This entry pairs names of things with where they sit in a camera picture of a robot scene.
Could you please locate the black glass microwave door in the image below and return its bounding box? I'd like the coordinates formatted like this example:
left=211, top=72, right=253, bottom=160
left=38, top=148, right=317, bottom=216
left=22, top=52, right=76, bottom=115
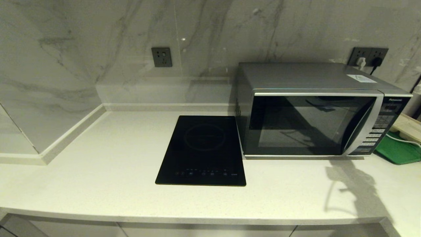
left=243, top=90, right=384, bottom=156

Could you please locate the silver microwave oven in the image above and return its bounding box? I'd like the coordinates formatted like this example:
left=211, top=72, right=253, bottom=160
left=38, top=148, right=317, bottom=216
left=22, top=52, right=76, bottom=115
left=235, top=63, right=413, bottom=158

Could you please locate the black induction cooktop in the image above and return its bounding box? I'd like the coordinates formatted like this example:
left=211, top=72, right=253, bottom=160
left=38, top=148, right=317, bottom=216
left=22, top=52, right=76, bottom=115
left=155, top=115, right=246, bottom=187

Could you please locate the beige cabinet door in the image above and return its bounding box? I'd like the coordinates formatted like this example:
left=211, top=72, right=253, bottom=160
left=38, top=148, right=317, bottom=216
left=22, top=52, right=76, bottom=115
left=118, top=222, right=296, bottom=237
left=289, top=224, right=400, bottom=237
left=30, top=220, right=129, bottom=237

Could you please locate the white sticker label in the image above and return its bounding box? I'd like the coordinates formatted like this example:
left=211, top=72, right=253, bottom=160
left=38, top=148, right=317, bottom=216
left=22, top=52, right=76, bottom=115
left=346, top=74, right=377, bottom=83

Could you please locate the green plastic tray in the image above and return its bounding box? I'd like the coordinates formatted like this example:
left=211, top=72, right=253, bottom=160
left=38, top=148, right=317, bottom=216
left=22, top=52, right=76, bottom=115
left=375, top=131, right=421, bottom=165

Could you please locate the cream power strip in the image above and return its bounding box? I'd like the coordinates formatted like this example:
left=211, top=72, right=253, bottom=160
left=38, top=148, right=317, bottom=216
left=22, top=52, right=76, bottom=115
left=390, top=113, right=421, bottom=144

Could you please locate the beige cabinet corner panel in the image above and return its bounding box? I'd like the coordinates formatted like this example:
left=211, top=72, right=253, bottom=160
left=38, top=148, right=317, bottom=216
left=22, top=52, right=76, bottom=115
left=0, top=214, right=50, bottom=237

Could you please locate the grey wall socket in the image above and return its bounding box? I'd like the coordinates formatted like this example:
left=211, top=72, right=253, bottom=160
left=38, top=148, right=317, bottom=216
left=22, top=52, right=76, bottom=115
left=151, top=48, right=172, bottom=68
left=368, top=48, right=388, bottom=67
left=348, top=48, right=369, bottom=67

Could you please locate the black plug with cable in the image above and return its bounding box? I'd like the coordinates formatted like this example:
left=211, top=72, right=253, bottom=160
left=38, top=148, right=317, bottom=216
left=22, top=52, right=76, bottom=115
left=369, top=58, right=383, bottom=75

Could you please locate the white cable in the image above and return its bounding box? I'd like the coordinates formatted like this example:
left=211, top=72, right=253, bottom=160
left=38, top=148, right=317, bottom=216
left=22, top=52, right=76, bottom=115
left=386, top=133, right=421, bottom=145

